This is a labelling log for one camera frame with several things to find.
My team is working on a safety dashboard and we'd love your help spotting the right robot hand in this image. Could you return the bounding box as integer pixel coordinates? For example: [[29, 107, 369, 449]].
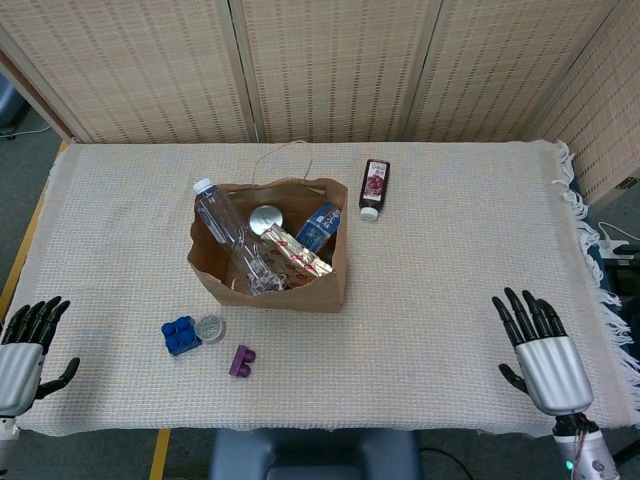
[[491, 287, 595, 416]]

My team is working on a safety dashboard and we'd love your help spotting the dark juice bottle white cap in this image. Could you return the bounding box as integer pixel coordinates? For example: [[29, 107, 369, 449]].
[[358, 158, 392, 222]]

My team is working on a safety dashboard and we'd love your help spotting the blue padded seat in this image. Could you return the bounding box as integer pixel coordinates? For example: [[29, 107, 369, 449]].
[[208, 428, 422, 480]]

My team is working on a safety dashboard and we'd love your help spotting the white woven tablecloth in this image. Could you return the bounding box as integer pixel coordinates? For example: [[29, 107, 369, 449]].
[[2, 139, 640, 439]]

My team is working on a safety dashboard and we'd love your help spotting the white floor cable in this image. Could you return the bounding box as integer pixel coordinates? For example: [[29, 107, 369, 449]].
[[0, 122, 54, 139]]

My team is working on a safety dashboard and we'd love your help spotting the purple toy building brick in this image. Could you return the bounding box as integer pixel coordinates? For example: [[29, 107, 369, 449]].
[[228, 344, 258, 378]]

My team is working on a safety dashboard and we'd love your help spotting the black equipment box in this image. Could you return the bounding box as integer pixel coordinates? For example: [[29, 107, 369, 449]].
[[602, 254, 640, 306]]

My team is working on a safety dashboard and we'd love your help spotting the blue chair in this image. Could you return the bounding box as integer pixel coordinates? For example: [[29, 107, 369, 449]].
[[0, 74, 26, 129]]

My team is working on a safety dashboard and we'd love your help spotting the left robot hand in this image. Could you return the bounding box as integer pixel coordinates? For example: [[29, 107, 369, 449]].
[[0, 295, 81, 416]]

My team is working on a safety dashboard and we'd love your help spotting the green Pringles can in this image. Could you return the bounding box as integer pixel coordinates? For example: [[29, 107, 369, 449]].
[[248, 204, 286, 236]]

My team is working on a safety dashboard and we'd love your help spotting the blue toy building brick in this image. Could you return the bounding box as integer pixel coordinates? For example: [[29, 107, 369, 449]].
[[161, 315, 204, 357]]

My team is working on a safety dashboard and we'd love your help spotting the brown paper shopping bag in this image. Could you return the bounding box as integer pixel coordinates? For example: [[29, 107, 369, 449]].
[[186, 140, 350, 315]]

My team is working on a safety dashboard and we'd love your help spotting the orange biscuit box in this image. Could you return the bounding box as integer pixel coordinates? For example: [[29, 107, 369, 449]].
[[295, 201, 342, 251]]

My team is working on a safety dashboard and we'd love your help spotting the gold foil snack packet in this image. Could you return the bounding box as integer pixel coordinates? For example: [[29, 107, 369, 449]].
[[258, 223, 334, 291]]

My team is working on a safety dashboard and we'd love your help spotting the bamboo folding screen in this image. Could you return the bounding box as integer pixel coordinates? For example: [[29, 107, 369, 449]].
[[0, 0, 640, 206]]

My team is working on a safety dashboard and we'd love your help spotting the white power strip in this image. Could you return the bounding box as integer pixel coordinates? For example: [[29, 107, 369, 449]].
[[598, 238, 632, 260]]

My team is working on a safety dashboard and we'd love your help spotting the clear plastic water bottle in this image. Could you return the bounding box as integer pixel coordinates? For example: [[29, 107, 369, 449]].
[[192, 177, 284, 296]]

